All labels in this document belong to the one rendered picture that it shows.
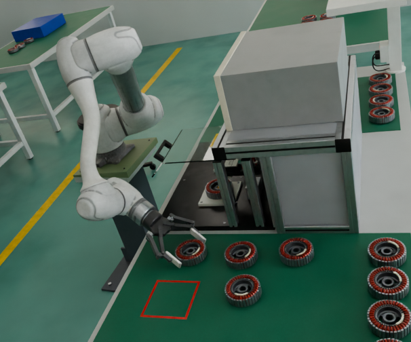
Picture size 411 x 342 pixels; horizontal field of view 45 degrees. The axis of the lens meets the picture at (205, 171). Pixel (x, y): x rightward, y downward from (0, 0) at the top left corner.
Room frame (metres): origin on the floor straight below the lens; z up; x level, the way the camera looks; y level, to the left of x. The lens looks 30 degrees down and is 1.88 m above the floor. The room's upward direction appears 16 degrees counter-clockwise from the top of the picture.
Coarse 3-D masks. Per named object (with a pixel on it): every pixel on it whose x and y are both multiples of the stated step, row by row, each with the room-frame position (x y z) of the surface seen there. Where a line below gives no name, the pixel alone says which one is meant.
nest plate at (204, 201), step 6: (234, 186) 1.69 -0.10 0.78; (240, 186) 1.68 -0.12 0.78; (204, 192) 1.71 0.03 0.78; (234, 192) 1.65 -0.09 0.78; (204, 198) 1.66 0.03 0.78; (198, 204) 1.64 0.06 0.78; (204, 204) 1.63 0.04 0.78; (210, 204) 1.62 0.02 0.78; (216, 204) 1.60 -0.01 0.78; (222, 204) 1.59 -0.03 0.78
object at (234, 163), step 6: (228, 162) 1.65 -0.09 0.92; (234, 162) 1.64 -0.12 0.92; (258, 162) 1.63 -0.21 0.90; (228, 168) 1.62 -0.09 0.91; (234, 168) 1.61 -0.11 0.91; (240, 168) 1.62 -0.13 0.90; (228, 174) 1.62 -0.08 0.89; (234, 174) 1.61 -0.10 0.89; (240, 174) 1.60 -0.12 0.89; (258, 174) 1.57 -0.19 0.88
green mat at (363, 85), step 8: (360, 80) 2.41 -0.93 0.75; (368, 80) 2.38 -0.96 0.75; (392, 80) 2.30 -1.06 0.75; (360, 88) 2.31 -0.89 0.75; (368, 88) 2.28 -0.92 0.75; (360, 96) 2.22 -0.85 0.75; (368, 96) 2.20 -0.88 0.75; (360, 104) 2.14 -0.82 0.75; (368, 104) 2.11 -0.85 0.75; (216, 112) 2.51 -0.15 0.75; (360, 112) 2.06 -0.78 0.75; (368, 112) 2.04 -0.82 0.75; (216, 120) 2.41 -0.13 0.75; (368, 120) 1.97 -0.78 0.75; (392, 120) 1.91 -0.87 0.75; (368, 128) 1.90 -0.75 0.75; (376, 128) 1.88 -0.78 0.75; (384, 128) 1.86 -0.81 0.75; (392, 128) 1.84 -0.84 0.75; (400, 128) 1.83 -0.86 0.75
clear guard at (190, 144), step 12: (180, 132) 1.72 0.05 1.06; (192, 132) 1.69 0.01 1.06; (204, 132) 1.66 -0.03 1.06; (216, 132) 1.64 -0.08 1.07; (180, 144) 1.62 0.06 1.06; (192, 144) 1.60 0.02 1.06; (204, 144) 1.57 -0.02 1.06; (168, 156) 1.56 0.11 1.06; (180, 156) 1.53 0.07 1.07; (192, 156) 1.51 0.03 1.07; (204, 156) 1.49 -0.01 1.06
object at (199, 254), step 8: (192, 240) 1.41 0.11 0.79; (200, 240) 1.41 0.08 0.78; (176, 248) 1.40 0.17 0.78; (184, 248) 1.40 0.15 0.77; (192, 248) 1.38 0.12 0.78; (200, 248) 1.36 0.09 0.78; (176, 256) 1.35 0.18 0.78; (184, 256) 1.34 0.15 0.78; (192, 256) 1.33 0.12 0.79; (200, 256) 1.33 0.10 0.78; (184, 264) 1.33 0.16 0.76; (192, 264) 1.32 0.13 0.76
